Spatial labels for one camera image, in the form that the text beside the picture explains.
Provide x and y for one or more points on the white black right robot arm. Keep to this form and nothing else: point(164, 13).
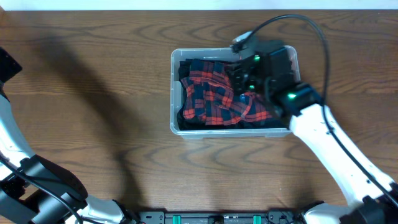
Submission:
point(371, 194)

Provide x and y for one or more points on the red black plaid shirt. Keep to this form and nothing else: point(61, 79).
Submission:
point(247, 107)

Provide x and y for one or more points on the dark navy garment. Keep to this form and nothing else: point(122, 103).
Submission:
point(264, 124)

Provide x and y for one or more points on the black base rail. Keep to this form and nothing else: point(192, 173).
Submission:
point(269, 217)

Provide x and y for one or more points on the large black garment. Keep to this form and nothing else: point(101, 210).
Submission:
point(204, 85)

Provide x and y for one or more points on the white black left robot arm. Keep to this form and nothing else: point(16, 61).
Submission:
point(36, 190)

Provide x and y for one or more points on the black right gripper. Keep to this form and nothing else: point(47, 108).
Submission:
point(239, 76)

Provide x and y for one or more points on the clear plastic storage container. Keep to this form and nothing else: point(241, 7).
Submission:
point(176, 97)

